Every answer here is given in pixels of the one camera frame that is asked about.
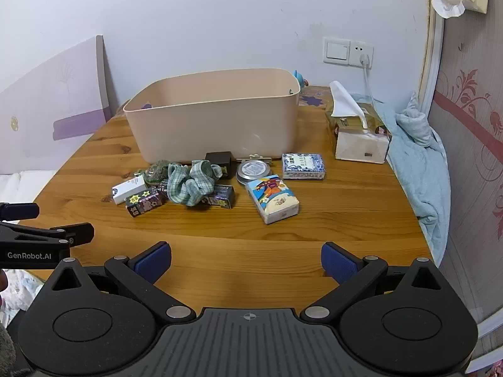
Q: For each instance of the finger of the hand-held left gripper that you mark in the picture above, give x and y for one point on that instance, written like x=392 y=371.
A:
x=19 y=210
x=74 y=232

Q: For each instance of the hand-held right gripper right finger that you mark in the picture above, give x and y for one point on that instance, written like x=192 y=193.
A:
x=337 y=263

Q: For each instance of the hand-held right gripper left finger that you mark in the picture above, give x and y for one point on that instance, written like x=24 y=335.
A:
x=154 y=261

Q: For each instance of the dark star printed box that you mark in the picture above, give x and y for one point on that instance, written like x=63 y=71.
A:
x=146 y=202
x=223 y=196

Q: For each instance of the small white box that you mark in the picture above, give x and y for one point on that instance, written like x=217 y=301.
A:
x=127 y=190

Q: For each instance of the green plaid cloth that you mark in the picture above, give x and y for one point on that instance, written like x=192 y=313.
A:
x=190 y=184

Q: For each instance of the blue white patterned box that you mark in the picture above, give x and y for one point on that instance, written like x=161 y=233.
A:
x=303 y=165

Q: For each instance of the small black box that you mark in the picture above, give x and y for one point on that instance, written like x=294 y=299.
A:
x=218 y=161

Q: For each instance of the beige plastic storage bin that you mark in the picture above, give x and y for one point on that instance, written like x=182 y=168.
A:
x=220 y=125

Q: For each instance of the white bedding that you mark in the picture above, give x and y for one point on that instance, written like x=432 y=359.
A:
x=23 y=184

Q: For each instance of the colourful cartoon tissue pack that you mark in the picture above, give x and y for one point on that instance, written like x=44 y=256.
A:
x=272 y=198

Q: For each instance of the purple white board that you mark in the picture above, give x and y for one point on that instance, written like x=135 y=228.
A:
x=51 y=106

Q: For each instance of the gold tissue box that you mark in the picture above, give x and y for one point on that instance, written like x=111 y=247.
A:
x=359 y=145

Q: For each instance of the light blue towel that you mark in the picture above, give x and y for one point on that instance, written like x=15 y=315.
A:
x=422 y=165

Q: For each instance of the metal hair clip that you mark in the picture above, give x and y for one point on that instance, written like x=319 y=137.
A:
x=255 y=158

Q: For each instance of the white tissue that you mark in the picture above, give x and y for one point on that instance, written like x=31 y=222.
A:
x=346 y=100

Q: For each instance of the purple floral mat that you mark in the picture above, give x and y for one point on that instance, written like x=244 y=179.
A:
x=314 y=97

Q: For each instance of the blue toy figure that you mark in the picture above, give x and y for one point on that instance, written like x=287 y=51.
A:
x=301 y=79

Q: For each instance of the floral patterned door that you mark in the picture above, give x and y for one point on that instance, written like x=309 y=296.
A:
x=471 y=125

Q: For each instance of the white plug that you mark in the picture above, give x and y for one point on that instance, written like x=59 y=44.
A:
x=365 y=60

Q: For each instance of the white wall switch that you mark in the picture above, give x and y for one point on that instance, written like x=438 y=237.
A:
x=336 y=50

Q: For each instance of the white wall socket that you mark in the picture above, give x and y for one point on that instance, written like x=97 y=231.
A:
x=359 y=49

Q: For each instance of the white door frame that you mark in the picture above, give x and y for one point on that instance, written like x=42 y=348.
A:
x=430 y=66

